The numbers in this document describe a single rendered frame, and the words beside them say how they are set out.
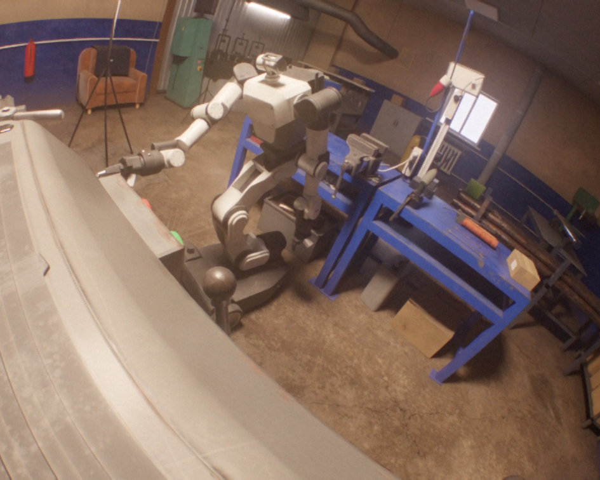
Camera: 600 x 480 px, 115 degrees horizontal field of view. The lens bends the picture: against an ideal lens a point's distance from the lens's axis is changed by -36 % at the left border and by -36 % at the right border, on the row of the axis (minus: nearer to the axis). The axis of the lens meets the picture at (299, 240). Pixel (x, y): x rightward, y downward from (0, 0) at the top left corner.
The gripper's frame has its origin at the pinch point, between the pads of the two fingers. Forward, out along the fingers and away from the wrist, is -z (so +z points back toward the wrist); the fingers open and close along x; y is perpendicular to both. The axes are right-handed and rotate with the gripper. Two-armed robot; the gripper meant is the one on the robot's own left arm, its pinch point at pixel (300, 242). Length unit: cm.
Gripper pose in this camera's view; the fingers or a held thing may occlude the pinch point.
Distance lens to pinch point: 160.0
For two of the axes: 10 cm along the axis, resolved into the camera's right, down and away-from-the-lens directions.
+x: -6.6, 4.6, -6.0
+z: 1.3, -7.1, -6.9
